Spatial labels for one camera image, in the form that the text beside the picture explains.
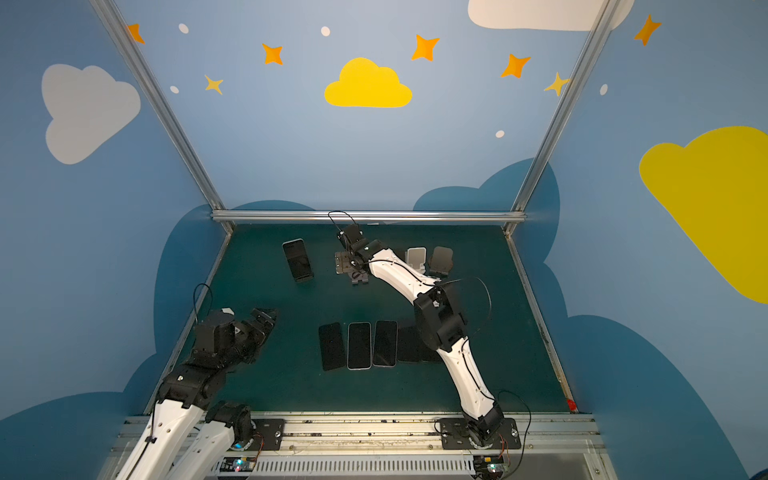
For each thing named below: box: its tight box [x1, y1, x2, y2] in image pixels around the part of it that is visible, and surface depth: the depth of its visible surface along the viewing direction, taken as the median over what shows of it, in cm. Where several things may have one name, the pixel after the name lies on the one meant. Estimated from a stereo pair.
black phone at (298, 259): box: [282, 238, 314, 282], surface depth 101 cm
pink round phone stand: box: [334, 251, 369, 284], surface depth 90 cm
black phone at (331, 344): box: [318, 322, 345, 372], surface depth 92 cm
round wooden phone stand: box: [429, 246, 453, 275], surface depth 107 cm
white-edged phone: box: [347, 322, 372, 371], surface depth 94 cm
